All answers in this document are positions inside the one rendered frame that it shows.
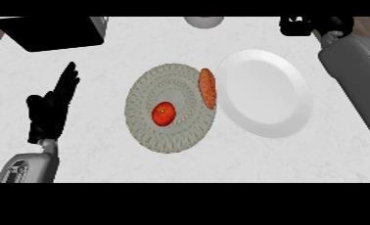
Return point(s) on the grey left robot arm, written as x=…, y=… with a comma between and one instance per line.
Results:
x=33, y=167

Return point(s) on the white plate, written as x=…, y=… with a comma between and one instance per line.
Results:
x=264, y=93

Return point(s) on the black flat appliance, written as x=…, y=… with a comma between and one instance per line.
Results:
x=58, y=33

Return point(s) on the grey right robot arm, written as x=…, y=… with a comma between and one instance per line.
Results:
x=349, y=69

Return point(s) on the red tomato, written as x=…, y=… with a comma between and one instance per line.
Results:
x=163, y=113

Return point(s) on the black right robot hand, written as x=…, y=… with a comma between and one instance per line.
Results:
x=301, y=25

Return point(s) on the round grey woven placemat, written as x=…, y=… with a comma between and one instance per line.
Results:
x=169, y=111

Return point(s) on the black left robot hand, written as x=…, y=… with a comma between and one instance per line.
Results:
x=48, y=111

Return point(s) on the grey round bowl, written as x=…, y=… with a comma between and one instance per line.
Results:
x=203, y=22

